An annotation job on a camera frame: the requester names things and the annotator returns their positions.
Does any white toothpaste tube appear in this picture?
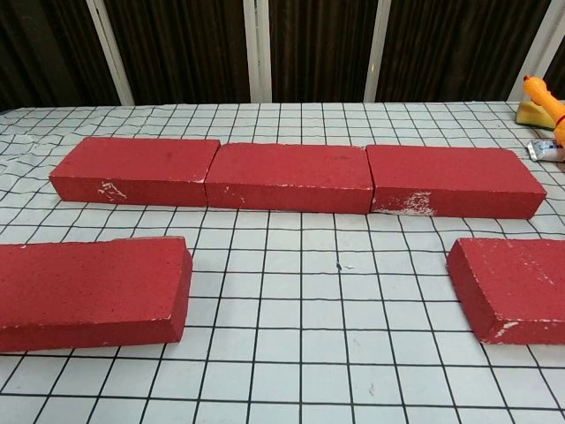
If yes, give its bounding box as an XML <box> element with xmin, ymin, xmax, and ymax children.
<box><xmin>524</xmin><ymin>138</ymin><xmax>565</xmax><ymax>163</ymax></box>

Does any red brick front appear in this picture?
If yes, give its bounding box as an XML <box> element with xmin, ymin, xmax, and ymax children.
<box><xmin>0</xmin><ymin>237</ymin><xmax>194</xmax><ymax>353</ymax></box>

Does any white metal frame post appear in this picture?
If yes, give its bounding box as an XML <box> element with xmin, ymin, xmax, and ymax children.
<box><xmin>507</xmin><ymin>0</ymin><xmax>565</xmax><ymax>101</ymax></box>
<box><xmin>86</xmin><ymin>0</ymin><xmax>136</xmax><ymax>106</ymax></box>
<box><xmin>242</xmin><ymin>0</ymin><xmax>273</xmax><ymax>103</ymax></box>
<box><xmin>364</xmin><ymin>0</ymin><xmax>392</xmax><ymax>103</ymax></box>

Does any dark pleated curtain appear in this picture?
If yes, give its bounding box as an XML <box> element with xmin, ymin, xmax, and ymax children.
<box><xmin>0</xmin><ymin>0</ymin><xmax>565</xmax><ymax>112</ymax></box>

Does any orange rubber chicken toy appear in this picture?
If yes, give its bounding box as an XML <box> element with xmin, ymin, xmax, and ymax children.
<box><xmin>522</xmin><ymin>74</ymin><xmax>565</xmax><ymax>147</ymax></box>

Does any white black grid tablecloth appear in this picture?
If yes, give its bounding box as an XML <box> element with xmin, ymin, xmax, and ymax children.
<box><xmin>0</xmin><ymin>100</ymin><xmax>565</xmax><ymax>424</ymax></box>

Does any red brick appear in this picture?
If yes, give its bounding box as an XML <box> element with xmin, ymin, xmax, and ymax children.
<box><xmin>446</xmin><ymin>237</ymin><xmax>565</xmax><ymax>345</ymax></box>
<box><xmin>0</xmin><ymin>237</ymin><xmax>194</xmax><ymax>353</ymax></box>
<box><xmin>48</xmin><ymin>136</ymin><xmax>222</xmax><ymax>208</ymax></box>
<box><xmin>204</xmin><ymin>142</ymin><xmax>375</xmax><ymax>216</ymax></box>
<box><xmin>365</xmin><ymin>144</ymin><xmax>548</xmax><ymax>221</ymax></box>

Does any yellow sponge wedge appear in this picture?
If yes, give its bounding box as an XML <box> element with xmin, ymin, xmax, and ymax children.
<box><xmin>515</xmin><ymin>99</ymin><xmax>556</xmax><ymax>131</ymax></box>

